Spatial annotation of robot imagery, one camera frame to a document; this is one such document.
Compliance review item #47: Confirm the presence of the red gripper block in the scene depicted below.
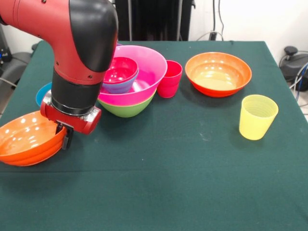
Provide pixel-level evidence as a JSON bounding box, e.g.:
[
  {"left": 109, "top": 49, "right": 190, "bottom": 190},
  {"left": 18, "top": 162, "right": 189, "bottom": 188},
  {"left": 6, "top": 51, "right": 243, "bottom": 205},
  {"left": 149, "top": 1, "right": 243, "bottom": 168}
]
[{"left": 40, "top": 90, "right": 102, "bottom": 150}]

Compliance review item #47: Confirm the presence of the orange bowl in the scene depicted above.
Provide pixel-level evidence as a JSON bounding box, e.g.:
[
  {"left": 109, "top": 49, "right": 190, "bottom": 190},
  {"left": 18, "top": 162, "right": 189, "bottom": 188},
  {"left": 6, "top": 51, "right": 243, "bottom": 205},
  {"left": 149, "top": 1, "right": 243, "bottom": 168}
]
[
  {"left": 185, "top": 51, "right": 253, "bottom": 98},
  {"left": 0, "top": 110, "right": 68, "bottom": 167}
]

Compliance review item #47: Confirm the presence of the small cyan bowl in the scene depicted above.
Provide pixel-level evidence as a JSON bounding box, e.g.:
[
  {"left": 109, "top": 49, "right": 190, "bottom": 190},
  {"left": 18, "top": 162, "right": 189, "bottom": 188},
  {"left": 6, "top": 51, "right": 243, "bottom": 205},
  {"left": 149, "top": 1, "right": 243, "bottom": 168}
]
[{"left": 102, "top": 69, "right": 140, "bottom": 94}]

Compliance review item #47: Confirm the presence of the small crimson bowl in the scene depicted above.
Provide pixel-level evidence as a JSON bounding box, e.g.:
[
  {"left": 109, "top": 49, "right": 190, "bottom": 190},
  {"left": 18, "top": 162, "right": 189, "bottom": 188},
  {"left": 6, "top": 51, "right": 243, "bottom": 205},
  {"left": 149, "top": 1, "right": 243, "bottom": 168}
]
[{"left": 103, "top": 56, "right": 140, "bottom": 85}]

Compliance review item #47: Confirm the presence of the large magenta bowl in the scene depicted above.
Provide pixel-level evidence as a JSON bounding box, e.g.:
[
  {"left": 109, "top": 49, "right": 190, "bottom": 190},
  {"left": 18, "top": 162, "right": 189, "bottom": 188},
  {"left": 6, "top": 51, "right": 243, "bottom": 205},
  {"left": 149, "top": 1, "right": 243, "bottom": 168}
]
[{"left": 98, "top": 45, "right": 168, "bottom": 106}]

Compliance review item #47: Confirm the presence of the yellow cup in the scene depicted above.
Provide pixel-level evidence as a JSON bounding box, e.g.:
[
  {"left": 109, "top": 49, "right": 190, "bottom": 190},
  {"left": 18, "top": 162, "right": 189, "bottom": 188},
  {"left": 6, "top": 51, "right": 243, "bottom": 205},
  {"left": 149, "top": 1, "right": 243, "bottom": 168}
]
[{"left": 239, "top": 94, "right": 279, "bottom": 141}]

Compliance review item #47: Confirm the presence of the straight-sided blue bowl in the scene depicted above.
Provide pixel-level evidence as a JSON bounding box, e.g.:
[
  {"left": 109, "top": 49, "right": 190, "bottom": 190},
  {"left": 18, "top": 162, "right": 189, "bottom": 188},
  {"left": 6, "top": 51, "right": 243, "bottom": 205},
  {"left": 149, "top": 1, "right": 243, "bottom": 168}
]
[{"left": 35, "top": 82, "right": 53, "bottom": 108}]

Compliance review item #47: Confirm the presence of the green bowl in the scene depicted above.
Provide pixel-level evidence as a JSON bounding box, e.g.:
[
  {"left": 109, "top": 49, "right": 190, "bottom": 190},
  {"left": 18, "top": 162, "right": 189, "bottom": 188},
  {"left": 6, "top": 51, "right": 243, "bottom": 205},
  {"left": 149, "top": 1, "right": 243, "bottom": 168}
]
[{"left": 97, "top": 91, "right": 157, "bottom": 118}]

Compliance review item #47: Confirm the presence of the black computer box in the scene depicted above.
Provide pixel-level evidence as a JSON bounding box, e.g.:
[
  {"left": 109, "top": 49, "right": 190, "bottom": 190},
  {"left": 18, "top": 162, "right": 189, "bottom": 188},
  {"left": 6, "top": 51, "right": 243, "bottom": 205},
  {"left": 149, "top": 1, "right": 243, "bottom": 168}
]
[{"left": 0, "top": 24, "right": 12, "bottom": 65}]

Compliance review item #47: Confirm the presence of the red cup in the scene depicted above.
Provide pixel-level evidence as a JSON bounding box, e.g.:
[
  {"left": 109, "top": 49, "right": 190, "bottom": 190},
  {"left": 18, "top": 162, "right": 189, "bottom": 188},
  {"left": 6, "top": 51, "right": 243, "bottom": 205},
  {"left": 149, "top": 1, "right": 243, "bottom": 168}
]
[{"left": 156, "top": 60, "right": 183, "bottom": 99}]

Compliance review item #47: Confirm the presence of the dark green table cloth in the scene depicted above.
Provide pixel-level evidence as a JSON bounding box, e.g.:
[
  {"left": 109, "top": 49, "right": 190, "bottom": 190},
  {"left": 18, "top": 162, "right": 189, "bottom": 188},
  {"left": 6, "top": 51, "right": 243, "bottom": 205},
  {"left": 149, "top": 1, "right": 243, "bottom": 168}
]
[{"left": 0, "top": 39, "right": 308, "bottom": 231}]

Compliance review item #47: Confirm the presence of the black pedestal foot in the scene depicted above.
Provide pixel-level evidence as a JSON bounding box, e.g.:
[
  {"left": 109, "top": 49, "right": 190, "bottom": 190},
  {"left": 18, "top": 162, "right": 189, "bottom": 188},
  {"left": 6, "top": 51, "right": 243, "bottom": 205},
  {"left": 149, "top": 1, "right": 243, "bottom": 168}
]
[
  {"left": 7, "top": 51, "right": 33, "bottom": 84},
  {"left": 278, "top": 46, "right": 308, "bottom": 81}
]

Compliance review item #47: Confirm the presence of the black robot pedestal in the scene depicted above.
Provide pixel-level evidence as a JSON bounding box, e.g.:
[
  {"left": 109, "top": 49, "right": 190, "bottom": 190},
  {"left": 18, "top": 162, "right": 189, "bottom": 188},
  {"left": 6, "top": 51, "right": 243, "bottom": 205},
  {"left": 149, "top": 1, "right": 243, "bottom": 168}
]
[{"left": 112, "top": 0, "right": 196, "bottom": 41}]

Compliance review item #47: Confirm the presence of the white cable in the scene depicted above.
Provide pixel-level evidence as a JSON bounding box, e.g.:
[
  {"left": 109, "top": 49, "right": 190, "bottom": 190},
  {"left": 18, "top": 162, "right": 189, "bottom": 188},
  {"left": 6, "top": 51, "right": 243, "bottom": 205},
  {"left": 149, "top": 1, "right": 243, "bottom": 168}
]
[{"left": 196, "top": 0, "right": 226, "bottom": 42}]

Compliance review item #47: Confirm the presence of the tangle of cables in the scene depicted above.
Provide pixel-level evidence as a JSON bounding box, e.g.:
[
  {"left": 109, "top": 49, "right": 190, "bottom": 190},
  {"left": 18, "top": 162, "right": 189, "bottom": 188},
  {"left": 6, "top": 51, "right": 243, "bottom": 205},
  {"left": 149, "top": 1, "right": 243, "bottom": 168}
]
[{"left": 288, "top": 61, "right": 308, "bottom": 97}]

